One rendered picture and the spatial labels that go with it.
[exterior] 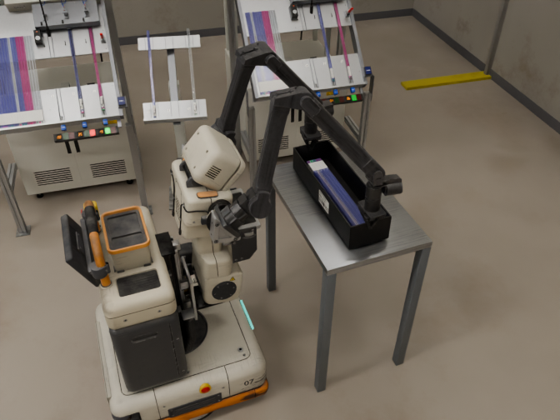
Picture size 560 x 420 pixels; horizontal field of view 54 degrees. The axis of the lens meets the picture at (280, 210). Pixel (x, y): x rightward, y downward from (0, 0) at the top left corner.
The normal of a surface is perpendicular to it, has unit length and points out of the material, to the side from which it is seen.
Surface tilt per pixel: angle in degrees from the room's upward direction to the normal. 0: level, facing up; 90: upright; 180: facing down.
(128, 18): 90
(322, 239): 0
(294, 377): 0
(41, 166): 90
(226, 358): 0
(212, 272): 90
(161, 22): 90
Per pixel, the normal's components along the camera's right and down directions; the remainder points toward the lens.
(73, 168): 0.26, 0.62
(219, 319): 0.00, -0.77
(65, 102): 0.18, -0.15
